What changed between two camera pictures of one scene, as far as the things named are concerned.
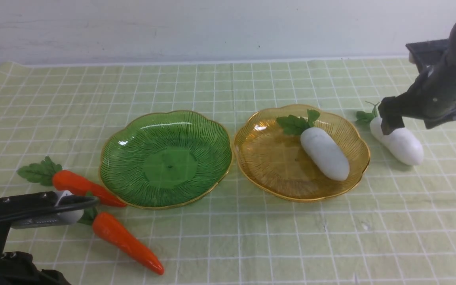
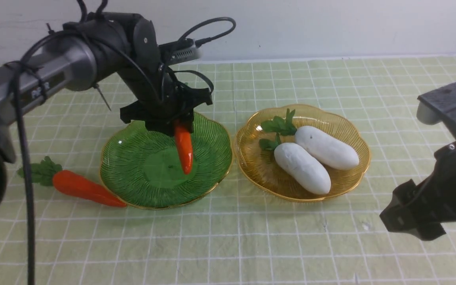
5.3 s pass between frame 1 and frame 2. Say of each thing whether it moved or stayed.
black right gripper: moved
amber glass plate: stayed
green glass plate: stayed
